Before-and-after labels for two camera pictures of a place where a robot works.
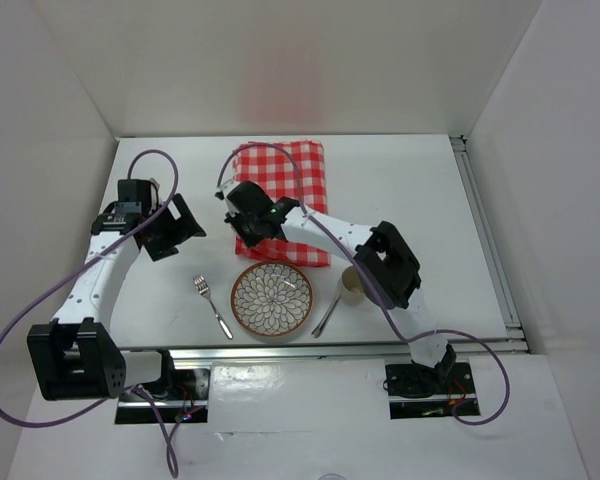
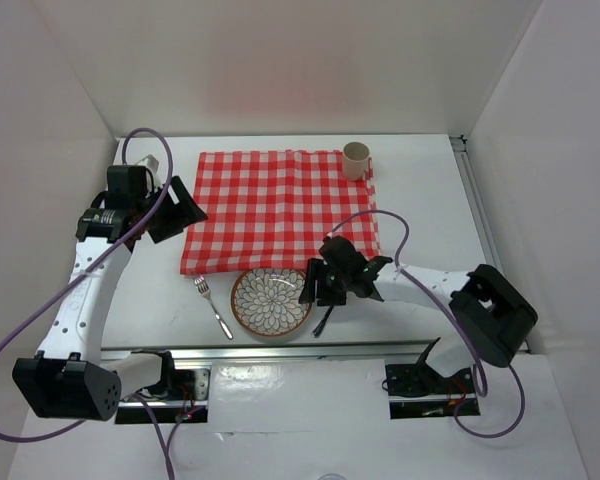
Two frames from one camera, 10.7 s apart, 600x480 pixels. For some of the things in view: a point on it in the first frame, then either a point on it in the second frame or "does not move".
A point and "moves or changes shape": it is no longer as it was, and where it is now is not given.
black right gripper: [234, 217] to [314, 267]
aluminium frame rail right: [488, 239] does not move
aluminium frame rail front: [326, 350] does not move
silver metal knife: [324, 319] does not move
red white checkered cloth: [294, 170] moves or changes shape
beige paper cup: [352, 287] moves or changes shape
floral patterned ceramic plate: [271, 298] does not move
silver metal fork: [203, 288] does not move
